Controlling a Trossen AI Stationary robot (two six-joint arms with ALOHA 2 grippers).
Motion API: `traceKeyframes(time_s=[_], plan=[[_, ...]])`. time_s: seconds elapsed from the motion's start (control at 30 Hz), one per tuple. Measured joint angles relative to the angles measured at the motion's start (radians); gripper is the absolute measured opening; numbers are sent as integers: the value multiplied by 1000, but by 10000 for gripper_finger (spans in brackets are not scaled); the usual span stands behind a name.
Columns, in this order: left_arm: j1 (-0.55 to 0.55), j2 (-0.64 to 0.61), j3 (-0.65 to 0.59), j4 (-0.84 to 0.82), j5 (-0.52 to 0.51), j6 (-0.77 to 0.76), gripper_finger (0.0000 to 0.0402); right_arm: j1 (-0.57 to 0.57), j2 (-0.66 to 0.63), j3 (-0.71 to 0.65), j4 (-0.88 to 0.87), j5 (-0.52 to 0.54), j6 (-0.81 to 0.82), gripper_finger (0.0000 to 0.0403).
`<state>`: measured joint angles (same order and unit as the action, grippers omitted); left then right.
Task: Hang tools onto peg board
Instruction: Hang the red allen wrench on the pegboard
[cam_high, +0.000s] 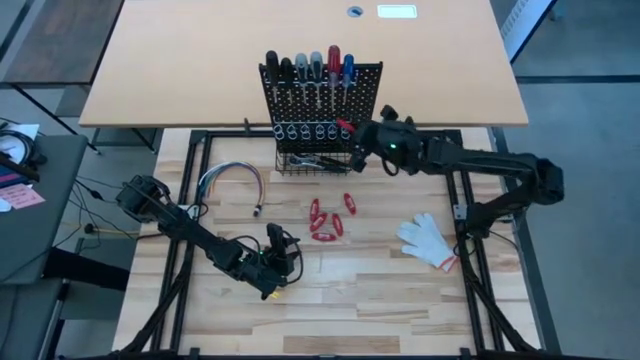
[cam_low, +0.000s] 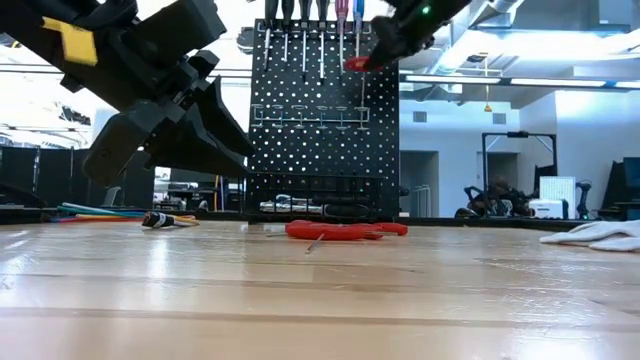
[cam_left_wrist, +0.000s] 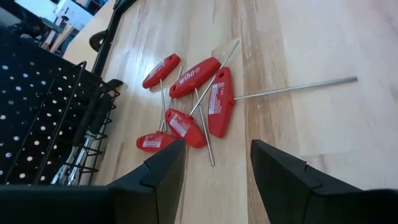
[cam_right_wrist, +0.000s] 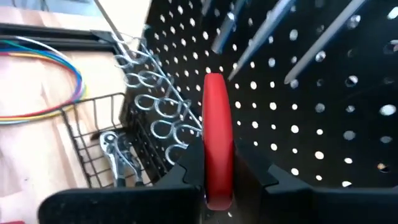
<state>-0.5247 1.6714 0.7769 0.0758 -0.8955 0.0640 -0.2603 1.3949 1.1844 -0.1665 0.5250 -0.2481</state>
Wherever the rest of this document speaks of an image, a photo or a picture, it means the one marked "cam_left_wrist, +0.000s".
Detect black wire basket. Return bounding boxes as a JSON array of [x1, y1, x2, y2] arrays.
[[6, 60, 124, 187]]

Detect black table clamp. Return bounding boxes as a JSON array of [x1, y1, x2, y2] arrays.
[[89, 29, 108, 52]]

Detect beige wooden desk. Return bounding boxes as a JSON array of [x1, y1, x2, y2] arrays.
[[63, 0, 119, 71]]

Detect black table frame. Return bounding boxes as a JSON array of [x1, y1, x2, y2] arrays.
[[90, 0, 138, 76]]

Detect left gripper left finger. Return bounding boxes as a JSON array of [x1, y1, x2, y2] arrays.
[[0, 138, 187, 224]]

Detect black metal pegboard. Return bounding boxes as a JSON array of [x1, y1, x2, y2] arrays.
[[0, 26, 105, 186]]

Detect black-handled groove joint pliers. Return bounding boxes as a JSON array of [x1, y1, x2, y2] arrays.
[[67, 92, 113, 186]]

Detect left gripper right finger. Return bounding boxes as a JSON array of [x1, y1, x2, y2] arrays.
[[251, 139, 398, 224]]

